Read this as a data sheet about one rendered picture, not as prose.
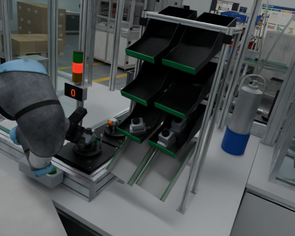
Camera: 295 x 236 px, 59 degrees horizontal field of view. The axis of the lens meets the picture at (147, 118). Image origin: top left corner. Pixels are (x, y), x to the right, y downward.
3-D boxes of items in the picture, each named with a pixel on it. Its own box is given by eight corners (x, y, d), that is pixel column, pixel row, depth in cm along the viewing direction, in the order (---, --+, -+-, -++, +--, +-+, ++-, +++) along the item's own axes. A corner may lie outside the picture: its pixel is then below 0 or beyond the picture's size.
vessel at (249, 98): (247, 137, 165) (268, 80, 150) (225, 129, 171) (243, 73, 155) (251, 130, 177) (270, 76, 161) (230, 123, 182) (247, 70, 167)
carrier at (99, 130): (121, 151, 140) (124, 131, 134) (86, 136, 149) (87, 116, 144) (143, 136, 160) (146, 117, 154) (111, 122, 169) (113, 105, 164)
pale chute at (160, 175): (164, 202, 104) (160, 200, 101) (138, 186, 111) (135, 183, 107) (199, 143, 111) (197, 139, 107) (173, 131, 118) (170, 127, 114)
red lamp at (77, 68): (77, 73, 132) (77, 64, 130) (70, 71, 134) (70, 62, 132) (84, 72, 136) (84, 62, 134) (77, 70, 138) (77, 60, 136)
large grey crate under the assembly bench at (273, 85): (295, 97, 548) (298, 87, 539) (265, 89, 578) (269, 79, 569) (298, 94, 580) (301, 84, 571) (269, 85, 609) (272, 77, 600)
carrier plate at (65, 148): (90, 174, 118) (90, 171, 118) (51, 155, 128) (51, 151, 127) (120, 153, 138) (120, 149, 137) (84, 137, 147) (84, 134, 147)
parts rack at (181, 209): (183, 214, 118) (235, 29, 85) (116, 180, 132) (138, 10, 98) (198, 189, 135) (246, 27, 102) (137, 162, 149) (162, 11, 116)
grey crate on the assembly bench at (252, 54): (255, 60, 576) (257, 52, 569) (237, 55, 595) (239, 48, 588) (258, 59, 599) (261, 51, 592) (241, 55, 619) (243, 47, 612)
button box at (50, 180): (51, 189, 114) (51, 178, 111) (18, 170, 122) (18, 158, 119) (63, 181, 119) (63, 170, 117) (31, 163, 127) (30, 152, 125)
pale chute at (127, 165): (131, 187, 110) (127, 184, 106) (109, 172, 117) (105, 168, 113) (167, 131, 117) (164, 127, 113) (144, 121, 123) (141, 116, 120)
